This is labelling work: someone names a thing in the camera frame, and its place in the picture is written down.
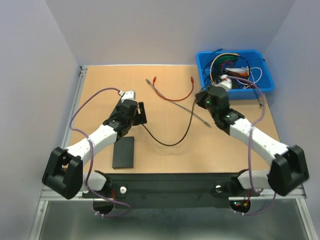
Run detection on black power cable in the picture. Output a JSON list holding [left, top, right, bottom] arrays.
[[141, 98, 198, 147]]

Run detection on black network switch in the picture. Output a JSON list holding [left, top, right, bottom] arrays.
[[133, 102, 148, 126], [112, 136, 135, 170]]

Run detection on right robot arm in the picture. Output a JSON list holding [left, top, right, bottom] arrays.
[[195, 86, 310, 197]]

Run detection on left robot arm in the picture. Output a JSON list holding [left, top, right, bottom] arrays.
[[42, 99, 147, 200]]

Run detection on blue plastic bin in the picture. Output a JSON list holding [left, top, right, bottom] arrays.
[[196, 49, 275, 100]]

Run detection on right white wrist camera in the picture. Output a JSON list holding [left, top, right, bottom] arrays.
[[216, 74, 233, 92]]

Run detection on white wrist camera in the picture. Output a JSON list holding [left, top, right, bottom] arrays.
[[216, 74, 233, 92], [118, 90, 136, 103]]

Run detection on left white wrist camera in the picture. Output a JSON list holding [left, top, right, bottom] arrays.
[[118, 90, 136, 103]]

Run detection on tangled cables in bin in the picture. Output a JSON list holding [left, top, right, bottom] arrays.
[[202, 47, 266, 91]]

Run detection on grey ethernet cable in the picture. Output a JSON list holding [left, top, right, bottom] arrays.
[[145, 78, 213, 129]]

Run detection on red ethernet cable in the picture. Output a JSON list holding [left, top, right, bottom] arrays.
[[152, 75, 196, 102]]

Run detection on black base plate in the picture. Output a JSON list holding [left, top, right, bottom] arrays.
[[48, 172, 261, 210]]

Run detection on aluminium frame rail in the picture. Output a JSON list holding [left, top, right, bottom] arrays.
[[39, 178, 308, 201]]

